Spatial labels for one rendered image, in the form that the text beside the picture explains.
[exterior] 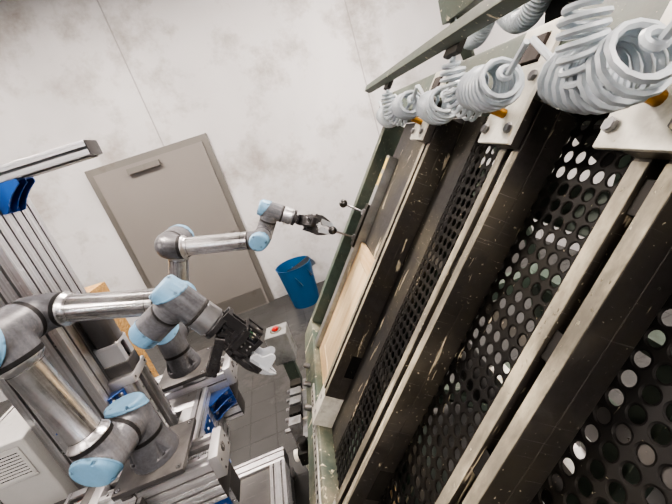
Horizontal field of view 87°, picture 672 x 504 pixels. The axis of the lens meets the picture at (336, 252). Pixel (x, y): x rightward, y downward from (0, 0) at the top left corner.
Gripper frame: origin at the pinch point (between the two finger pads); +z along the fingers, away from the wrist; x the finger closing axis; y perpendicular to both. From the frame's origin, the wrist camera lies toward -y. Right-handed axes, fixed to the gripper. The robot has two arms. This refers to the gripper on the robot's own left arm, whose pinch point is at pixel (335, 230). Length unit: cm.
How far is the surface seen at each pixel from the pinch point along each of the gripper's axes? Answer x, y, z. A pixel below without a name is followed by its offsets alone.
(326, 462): 77, -45, 10
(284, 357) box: 69, 40, 0
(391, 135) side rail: -51, 2, 13
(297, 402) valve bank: 79, 6, 7
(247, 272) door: 43, 303, -36
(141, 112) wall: -91, 256, -191
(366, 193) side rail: -23.9, 11.9, 11.6
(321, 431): 73, -33, 9
